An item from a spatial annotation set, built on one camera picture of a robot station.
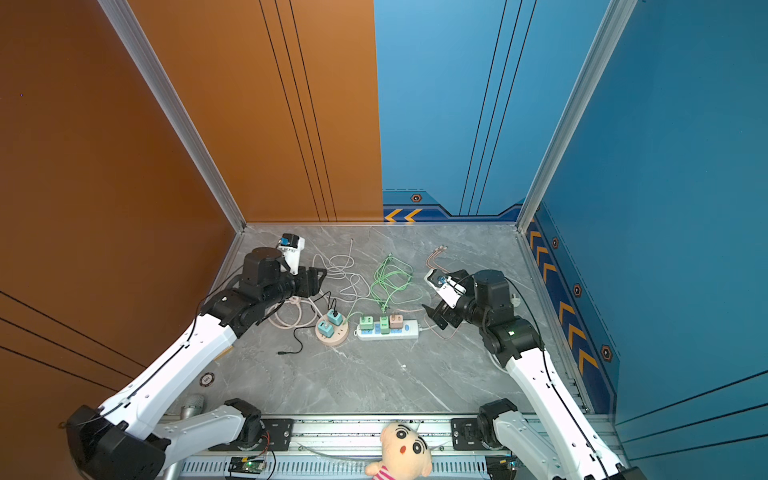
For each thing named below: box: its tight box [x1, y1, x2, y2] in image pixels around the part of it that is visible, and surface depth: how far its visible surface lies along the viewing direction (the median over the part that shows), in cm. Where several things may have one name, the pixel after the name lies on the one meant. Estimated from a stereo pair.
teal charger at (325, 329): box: [318, 321, 335, 338], surface depth 87 cm
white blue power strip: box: [354, 320, 419, 340], surface depth 91 cm
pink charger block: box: [389, 314, 404, 329], surface depth 88 cm
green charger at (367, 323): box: [360, 316, 374, 330], surface depth 88 cm
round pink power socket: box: [315, 314, 349, 346], surface depth 90 cm
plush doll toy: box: [365, 422, 433, 480], surface depth 66 cm
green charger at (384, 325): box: [380, 316, 390, 335], surface depth 87 cm
